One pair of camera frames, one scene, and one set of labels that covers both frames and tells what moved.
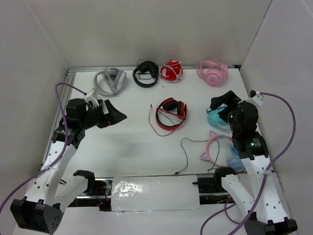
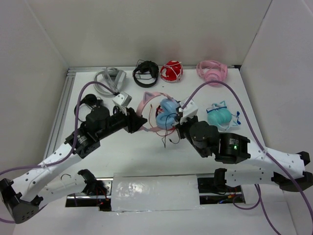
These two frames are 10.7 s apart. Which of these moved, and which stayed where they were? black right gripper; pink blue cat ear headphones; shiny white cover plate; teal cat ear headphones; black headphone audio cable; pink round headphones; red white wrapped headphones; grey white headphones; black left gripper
Moved: black right gripper; black headphone audio cable; black left gripper; pink blue cat ear headphones
Stayed: red white wrapped headphones; shiny white cover plate; grey white headphones; pink round headphones; teal cat ear headphones
